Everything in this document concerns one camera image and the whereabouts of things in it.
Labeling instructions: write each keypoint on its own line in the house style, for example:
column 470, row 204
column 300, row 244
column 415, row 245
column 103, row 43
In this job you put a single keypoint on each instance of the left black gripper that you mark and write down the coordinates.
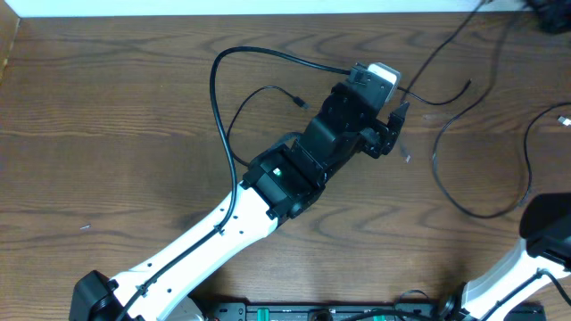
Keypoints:
column 384, row 136

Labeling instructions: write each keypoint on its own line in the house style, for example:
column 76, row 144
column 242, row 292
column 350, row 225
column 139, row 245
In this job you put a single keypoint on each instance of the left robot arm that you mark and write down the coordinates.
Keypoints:
column 279, row 184

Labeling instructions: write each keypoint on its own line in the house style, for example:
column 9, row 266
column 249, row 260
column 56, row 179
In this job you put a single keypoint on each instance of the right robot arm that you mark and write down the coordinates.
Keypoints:
column 541, row 254

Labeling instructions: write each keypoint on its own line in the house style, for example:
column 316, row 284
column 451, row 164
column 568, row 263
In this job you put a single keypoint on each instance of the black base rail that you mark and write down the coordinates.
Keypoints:
column 240, row 309

